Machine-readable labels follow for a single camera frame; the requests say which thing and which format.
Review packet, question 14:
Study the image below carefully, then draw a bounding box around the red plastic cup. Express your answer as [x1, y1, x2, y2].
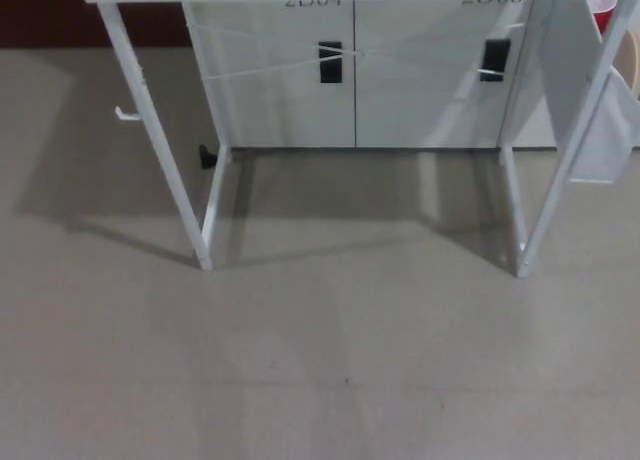
[591, 0, 622, 35]

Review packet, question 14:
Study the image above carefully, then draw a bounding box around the dark red wall panel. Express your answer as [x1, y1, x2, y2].
[0, 0, 194, 50]

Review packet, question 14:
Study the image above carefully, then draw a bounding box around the black recessed cabinet handle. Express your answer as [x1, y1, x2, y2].
[480, 38, 512, 84]
[318, 40, 345, 86]

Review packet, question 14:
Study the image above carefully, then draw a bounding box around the white storage cabinet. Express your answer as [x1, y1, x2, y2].
[180, 0, 561, 151]

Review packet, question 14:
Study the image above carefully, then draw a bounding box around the small black floor stopper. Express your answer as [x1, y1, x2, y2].
[198, 143, 220, 171]

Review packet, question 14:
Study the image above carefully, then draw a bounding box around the light wooden curved furniture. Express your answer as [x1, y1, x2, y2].
[612, 28, 640, 97]

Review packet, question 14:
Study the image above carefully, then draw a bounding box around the white metal frame table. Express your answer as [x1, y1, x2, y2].
[83, 0, 640, 273]

